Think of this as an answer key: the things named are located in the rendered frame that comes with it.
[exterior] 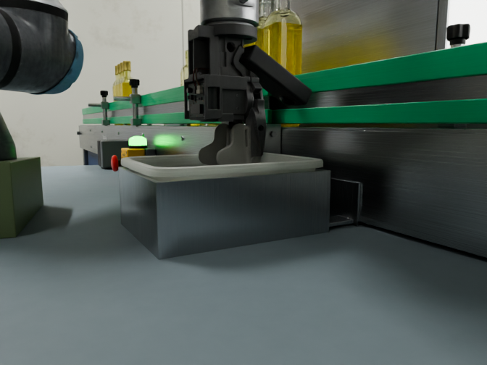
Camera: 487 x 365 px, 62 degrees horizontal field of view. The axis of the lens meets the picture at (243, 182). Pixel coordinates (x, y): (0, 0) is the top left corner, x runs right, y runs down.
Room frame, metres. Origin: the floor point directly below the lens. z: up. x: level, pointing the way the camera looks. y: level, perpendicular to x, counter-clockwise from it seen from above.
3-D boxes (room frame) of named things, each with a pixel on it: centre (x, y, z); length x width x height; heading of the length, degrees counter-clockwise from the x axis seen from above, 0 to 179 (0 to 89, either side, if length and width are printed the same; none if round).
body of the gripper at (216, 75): (0.54, 0.02, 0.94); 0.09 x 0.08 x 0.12; 119
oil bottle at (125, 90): (1.88, 0.52, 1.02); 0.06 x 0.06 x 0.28; 29
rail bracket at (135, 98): (1.17, 0.33, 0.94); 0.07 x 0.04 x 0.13; 119
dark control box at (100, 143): (1.26, 0.40, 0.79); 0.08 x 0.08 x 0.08; 29
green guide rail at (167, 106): (1.46, 0.44, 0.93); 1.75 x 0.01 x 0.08; 29
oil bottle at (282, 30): (0.80, -0.07, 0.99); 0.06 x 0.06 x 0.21; 28
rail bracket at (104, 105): (1.58, 0.55, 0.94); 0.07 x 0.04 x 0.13; 119
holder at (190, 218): (0.54, 0.01, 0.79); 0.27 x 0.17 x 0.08; 119
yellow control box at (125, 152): (1.01, 0.26, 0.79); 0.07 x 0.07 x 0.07; 29
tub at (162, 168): (0.52, 0.03, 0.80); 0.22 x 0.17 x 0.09; 119
